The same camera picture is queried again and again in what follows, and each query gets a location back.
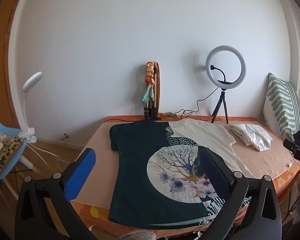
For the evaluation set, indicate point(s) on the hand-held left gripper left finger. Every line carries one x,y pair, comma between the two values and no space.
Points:
80,172

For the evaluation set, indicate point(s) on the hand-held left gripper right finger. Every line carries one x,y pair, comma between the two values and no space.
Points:
216,172

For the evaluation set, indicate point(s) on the dark green cream printed T-shirt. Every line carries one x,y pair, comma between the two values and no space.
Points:
135,155

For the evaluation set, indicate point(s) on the person's left hand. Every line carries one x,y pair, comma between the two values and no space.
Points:
137,235

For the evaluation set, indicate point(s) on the orange floral bedsheet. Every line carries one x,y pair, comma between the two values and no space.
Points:
287,177

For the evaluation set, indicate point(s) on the door stopper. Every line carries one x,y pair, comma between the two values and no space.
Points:
65,136

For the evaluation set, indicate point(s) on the peach blanket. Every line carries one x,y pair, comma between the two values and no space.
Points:
260,157

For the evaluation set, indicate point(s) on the green striped pillow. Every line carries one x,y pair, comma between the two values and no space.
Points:
280,102

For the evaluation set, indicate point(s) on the white folded cloth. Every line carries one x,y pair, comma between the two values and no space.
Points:
252,135

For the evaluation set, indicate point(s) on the small green packet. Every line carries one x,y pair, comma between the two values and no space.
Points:
171,114

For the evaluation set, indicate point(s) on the leopard print cloth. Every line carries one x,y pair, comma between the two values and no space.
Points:
5,155

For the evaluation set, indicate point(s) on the blue chair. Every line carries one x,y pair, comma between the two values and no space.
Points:
12,135

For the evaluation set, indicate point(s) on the folded tripod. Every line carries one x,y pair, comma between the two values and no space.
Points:
151,111

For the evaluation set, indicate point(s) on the white clip desk lamp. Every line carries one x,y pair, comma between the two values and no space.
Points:
32,78

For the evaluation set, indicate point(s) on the colourful scarf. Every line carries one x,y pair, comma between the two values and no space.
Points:
150,80

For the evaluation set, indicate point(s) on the wooden door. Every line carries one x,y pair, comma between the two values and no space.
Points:
0,80

